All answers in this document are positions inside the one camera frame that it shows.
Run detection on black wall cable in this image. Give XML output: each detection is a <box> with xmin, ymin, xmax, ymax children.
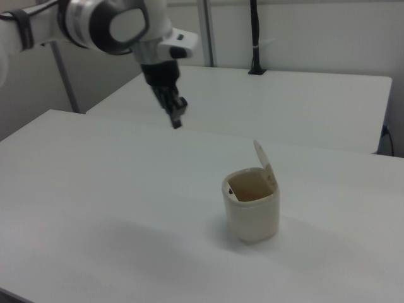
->
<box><xmin>382</xmin><ymin>125</ymin><xmax>396</xmax><ymax>157</ymax></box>

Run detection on black strap on arm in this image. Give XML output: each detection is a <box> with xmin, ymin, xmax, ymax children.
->
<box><xmin>11</xmin><ymin>8</ymin><xmax>35</xmax><ymax>52</ymax></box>

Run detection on black pole with clamp base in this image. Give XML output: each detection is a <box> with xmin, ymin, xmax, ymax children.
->
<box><xmin>247</xmin><ymin>0</ymin><xmax>268</xmax><ymax>76</ymax></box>

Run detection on cream trash bin lid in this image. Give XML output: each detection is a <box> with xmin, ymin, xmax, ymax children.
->
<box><xmin>253</xmin><ymin>140</ymin><xmax>276</xmax><ymax>187</ymax></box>

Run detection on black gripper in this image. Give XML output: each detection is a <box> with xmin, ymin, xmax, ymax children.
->
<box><xmin>140</xmin><ymin>61</ymin><xmax>189</xmax><ymax>129</ymax></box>

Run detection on grey metal partition post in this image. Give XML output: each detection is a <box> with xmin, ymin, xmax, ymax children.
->
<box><xmin>197</xmin><ymin>0</ymin><xmax>217</xmax><ymax>68</ymax></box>

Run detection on white ceramic cup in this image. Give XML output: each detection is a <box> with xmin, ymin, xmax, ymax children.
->
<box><xmin>221</xmin><ymin>169</ymin><xmax>282</xmax><ymax>245</ymax></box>

